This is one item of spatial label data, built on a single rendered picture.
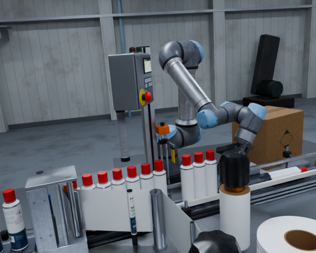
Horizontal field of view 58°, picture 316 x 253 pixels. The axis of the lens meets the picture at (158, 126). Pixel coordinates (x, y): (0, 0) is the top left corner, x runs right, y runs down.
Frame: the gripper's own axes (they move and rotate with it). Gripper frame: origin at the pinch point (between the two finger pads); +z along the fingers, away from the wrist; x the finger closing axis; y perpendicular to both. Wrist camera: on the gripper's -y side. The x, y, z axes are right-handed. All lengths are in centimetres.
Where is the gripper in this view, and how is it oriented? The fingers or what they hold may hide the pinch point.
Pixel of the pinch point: (218, 183)
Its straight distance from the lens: 121.2
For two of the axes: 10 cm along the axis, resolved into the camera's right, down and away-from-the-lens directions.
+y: 3.3, 2.0, -9.2
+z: -4.1, 9.1, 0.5
